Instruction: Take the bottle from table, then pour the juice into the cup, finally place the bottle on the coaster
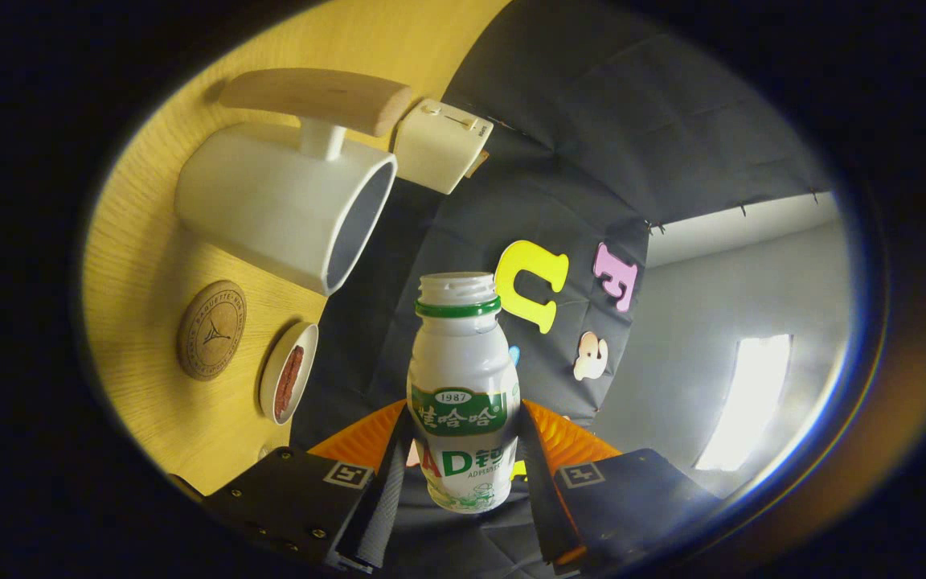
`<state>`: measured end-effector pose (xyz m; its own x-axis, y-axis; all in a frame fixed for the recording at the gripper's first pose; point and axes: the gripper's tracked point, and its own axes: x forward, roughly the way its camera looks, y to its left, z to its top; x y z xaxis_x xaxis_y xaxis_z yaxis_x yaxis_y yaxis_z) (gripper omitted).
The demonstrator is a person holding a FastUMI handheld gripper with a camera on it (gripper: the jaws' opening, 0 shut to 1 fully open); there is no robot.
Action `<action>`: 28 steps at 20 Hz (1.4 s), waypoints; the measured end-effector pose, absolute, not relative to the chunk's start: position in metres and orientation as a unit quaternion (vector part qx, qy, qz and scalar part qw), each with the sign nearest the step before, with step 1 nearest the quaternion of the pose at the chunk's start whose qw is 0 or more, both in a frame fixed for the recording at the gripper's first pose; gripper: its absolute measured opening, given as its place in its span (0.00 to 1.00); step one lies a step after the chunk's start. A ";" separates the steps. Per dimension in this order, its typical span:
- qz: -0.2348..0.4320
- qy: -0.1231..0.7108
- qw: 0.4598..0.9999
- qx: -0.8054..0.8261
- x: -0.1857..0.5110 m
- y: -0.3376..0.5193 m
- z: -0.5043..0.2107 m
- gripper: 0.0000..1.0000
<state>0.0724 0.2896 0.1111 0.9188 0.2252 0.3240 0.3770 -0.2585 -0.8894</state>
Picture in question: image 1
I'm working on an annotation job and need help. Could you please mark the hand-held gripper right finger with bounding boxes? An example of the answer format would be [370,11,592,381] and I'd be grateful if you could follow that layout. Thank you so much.
[511,398,729,573]

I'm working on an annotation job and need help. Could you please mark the white round plate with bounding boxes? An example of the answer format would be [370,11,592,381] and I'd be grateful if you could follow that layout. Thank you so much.
[259,322,320,425]

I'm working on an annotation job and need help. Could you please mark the black backdrop cloth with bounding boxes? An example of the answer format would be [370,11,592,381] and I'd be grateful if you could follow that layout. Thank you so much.
[290,0,834,579]

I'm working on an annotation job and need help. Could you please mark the ceiling light panel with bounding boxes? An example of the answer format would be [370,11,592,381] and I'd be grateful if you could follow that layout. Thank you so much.
[694,335,792,472]

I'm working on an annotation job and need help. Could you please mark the white juice bottle green label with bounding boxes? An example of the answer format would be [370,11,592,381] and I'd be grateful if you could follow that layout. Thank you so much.
[407,272,522,513]

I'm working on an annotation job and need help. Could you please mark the white cup wooden handle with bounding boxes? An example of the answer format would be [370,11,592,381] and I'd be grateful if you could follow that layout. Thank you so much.
[174,68,414,297]

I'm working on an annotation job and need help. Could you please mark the red dried meat slices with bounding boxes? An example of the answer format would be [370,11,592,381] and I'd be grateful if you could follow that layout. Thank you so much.
[273,346,305,421]

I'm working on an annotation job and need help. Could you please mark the cream toaster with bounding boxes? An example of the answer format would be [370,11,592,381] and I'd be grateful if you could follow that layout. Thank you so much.
[393,98,494,195]

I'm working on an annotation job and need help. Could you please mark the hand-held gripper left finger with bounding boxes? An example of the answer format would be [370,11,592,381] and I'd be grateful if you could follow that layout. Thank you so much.
[204,400,416,573]

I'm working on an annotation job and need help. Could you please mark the wooden table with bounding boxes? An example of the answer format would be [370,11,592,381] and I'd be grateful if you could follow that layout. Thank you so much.
[81,0,512,495]

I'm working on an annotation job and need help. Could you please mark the round cork coaster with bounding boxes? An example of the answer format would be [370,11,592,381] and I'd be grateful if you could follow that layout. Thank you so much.
[177,280,248,381]

